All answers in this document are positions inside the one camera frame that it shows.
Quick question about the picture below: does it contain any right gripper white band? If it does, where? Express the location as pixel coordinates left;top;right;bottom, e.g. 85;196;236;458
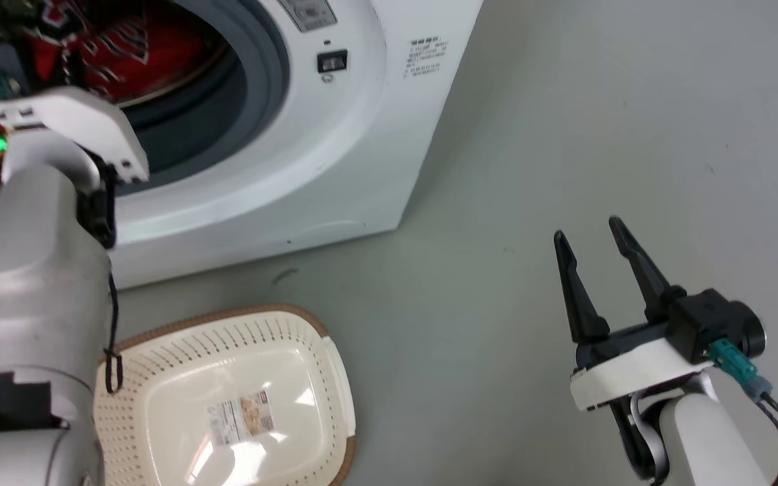
554;215;715;413

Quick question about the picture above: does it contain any white front-load washing machine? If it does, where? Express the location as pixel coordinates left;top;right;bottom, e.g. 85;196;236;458
0;0;485;291

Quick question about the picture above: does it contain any cream perforated laundry basket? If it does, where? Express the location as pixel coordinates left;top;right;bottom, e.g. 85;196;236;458
94;304;357;486

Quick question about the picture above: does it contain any paper label on basket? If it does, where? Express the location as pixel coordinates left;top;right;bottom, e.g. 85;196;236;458
208;389;275;447

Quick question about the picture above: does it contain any red patterned garment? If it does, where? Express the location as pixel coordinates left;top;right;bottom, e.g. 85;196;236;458
23;0;228;103

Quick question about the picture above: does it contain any grey rubber door gasket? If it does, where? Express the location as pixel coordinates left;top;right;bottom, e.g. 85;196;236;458
109;0;292;198

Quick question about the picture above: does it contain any teal cable connector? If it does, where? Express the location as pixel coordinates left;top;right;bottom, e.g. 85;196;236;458
709;339;773;403

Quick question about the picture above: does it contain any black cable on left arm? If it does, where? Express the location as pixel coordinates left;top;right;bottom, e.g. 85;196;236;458
101;269;124;396

